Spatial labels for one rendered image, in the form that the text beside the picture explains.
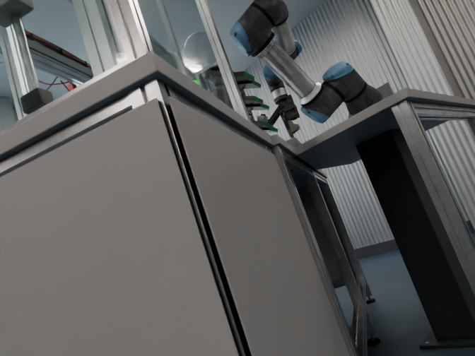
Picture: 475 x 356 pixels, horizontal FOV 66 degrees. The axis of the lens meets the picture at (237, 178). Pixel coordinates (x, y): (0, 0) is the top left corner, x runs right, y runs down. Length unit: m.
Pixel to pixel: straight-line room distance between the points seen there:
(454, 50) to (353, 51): 1.02
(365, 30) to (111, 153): 4.13
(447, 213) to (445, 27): 3.16
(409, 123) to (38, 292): 1.00
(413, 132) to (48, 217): 0.96
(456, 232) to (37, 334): 1.01
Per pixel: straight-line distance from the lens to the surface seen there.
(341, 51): 4.58
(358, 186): 4.44
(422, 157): 1.17
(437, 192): 1.17
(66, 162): 0.55
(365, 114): 1.21
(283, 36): 1.64
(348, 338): 1.09
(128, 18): 0.59
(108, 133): 0.51
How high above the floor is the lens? 0.59
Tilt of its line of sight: 10 degrees up
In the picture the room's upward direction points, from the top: 19 degrees counter-clockwise
